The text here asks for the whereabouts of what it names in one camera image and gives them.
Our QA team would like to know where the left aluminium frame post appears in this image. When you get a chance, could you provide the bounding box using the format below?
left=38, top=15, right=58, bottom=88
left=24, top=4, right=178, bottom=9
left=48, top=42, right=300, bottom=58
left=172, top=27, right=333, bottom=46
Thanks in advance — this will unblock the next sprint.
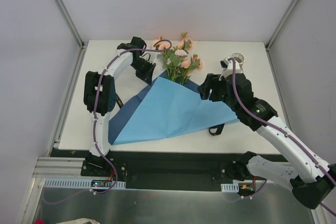
left=54, top=0, right=85, bottom=49

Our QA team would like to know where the red cloth item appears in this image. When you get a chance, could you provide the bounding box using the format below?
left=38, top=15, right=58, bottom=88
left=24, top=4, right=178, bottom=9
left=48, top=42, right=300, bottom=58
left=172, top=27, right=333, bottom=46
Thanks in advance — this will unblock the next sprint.
left=33, top=219, right=46, bottom=224

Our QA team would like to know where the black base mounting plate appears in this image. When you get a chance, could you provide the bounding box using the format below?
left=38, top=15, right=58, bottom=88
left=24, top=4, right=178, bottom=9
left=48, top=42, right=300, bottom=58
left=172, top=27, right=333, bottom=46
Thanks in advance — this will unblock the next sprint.
left=49, top=148, right=272, bottom=190

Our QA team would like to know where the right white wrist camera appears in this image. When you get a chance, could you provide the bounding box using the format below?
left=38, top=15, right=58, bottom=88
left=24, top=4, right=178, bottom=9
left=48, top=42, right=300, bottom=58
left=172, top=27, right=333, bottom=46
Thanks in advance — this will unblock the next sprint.
left=220, top=57, right=243, bottom=79

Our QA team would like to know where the aluminium frame post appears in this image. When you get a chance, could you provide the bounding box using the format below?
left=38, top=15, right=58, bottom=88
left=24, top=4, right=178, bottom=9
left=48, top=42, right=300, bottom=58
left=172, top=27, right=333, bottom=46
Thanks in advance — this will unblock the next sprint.
left=54, top=0, right=85, bottom=49
left=265, top=0, right=301, bottom=52

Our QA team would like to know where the left white cable duct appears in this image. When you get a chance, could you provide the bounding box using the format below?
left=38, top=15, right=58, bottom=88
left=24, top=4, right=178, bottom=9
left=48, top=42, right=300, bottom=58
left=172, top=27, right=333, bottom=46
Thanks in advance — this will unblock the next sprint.
left=44, top=178, right=114, bottom=190

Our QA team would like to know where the beige cloth bag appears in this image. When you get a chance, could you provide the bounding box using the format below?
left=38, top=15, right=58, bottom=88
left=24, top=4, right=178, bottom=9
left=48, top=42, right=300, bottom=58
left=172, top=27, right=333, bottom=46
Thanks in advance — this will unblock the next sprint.
left=57, top=218, right=100, bottom=224

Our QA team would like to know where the white ribbed ceramic vase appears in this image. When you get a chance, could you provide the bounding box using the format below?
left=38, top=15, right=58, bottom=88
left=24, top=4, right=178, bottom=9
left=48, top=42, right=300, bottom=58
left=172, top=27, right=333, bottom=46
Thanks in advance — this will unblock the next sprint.
left=231, top=52, right=245, bottom=72

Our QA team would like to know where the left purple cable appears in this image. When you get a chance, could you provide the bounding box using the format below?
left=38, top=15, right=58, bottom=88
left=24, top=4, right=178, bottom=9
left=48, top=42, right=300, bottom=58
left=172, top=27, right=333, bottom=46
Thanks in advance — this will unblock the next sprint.
left=91, top=39, right=173, bottom=196

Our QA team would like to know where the black ribbon gold lettering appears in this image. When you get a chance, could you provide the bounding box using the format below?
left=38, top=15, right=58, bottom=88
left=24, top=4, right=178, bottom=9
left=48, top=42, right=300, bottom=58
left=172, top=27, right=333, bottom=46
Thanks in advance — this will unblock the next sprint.
left=208, top=123, right=225, bottom=136

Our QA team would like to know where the white cable duct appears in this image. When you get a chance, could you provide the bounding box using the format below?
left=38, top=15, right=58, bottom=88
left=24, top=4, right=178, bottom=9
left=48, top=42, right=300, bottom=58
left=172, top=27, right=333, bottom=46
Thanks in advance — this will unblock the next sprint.
left=220, top=182, right=239, bottom=193
left=44, top=178, right=114, bottom=190

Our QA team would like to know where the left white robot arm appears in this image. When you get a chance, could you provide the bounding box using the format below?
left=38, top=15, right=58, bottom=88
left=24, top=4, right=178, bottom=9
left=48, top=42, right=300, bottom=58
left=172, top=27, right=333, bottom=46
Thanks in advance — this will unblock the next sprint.
left=83, top=37, right=156, bottom=176

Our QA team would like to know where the front aluminium frame rail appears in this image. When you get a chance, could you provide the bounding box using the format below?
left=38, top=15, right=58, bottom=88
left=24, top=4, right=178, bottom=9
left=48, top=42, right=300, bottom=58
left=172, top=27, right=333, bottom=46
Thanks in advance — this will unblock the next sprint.
left=33, top=155, right=317, bottom=184

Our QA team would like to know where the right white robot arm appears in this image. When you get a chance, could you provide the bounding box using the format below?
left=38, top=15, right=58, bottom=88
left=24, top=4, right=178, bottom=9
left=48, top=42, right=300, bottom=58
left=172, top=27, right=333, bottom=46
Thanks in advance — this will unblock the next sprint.
left=197, top=73, right=335, bottom=209

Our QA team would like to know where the blue wrapping paper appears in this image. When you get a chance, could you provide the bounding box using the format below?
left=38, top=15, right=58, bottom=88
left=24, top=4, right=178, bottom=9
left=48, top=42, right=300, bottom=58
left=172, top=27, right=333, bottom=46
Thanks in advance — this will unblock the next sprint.
left=108, top=72, right=238, bottom=145

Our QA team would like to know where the right white cable duct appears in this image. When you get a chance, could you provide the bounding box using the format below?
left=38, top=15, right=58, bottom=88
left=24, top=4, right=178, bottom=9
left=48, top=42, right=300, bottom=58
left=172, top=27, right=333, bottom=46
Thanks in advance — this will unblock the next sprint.
left=220, top=182, right=239, bottom=193

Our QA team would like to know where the pink artificial flower bouquet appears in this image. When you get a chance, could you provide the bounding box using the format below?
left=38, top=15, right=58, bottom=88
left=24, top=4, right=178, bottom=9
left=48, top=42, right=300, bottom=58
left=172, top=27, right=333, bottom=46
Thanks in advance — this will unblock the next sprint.
left=161, top=32, right=203, bottom=85

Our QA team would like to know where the right aluminium frame post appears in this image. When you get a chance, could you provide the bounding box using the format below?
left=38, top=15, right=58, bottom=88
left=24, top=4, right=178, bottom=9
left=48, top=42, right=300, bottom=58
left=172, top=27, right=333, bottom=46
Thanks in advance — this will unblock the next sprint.
left=265, top=0, right=301, bottom=52

